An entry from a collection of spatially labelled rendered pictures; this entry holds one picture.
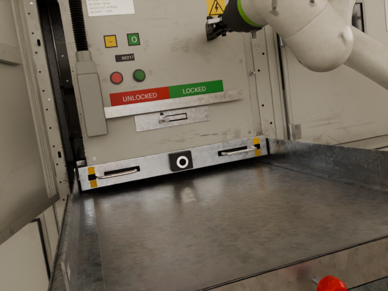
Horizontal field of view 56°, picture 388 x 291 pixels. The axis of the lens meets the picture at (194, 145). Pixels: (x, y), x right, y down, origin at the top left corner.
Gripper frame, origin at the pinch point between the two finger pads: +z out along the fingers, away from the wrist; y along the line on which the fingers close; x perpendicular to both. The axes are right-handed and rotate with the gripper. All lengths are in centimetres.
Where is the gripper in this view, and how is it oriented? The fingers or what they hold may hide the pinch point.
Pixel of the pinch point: (213, 32)
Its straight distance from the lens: 103.3
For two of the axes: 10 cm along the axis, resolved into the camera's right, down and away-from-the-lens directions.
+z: -3.0, -0.8, 9.5
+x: -1.4, -9.8, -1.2
